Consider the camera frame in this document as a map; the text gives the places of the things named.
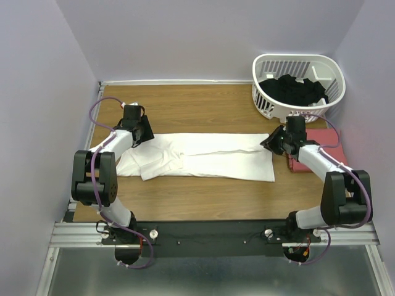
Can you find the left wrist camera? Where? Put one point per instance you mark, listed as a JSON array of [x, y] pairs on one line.
[[123, 104]]

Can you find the white printed t-shirt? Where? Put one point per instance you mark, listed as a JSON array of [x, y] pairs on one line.
[[214, 155]]

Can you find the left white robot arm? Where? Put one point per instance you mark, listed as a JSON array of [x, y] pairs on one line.
[[94, 174]]

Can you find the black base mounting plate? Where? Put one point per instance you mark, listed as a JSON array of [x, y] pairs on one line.
[[222, 238]]

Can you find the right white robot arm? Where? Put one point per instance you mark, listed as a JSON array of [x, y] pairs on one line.
[[346, 198]]

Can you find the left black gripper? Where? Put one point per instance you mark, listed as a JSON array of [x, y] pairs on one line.
[[148, 134]]

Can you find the black clothes in basket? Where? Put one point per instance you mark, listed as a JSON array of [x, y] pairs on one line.
[[289, 91]]

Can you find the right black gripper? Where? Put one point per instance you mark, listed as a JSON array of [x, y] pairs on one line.
[[270, 141]]

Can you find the folded red t-shirt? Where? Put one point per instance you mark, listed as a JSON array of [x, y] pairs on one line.
[[325, 137]]

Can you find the white plastic laundry basket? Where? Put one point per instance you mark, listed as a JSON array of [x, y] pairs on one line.
[[315, 67]]

